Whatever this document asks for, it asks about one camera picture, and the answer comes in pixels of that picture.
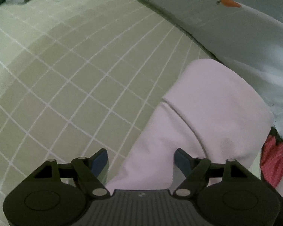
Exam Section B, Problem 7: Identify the white cloth garment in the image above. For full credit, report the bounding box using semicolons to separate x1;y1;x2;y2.
107;59;273;192

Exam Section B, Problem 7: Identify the light blue carrot-print sheet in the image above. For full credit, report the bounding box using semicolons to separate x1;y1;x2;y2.
143;0;283;138

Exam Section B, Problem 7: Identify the red striped garment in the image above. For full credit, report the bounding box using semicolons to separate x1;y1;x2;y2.
260;134;283;188

